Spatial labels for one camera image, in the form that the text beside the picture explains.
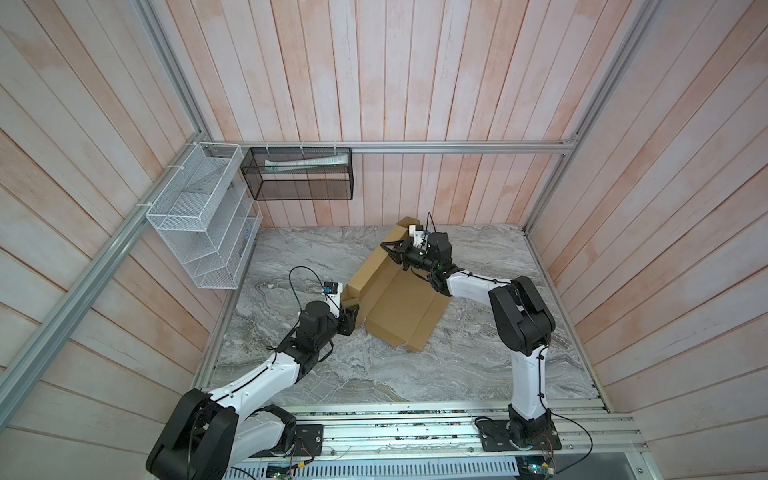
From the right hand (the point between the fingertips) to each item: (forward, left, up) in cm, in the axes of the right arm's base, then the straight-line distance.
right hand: (378, 245), depth 89 cm
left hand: (-18, +7, -9) cm, 21 cm away
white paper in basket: (+18, +29, +16) cm, 38 cm away
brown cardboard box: (-8, -6, -20) cm, 22 cm away
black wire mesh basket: (+30, +30, +5) cm, 43 cm away
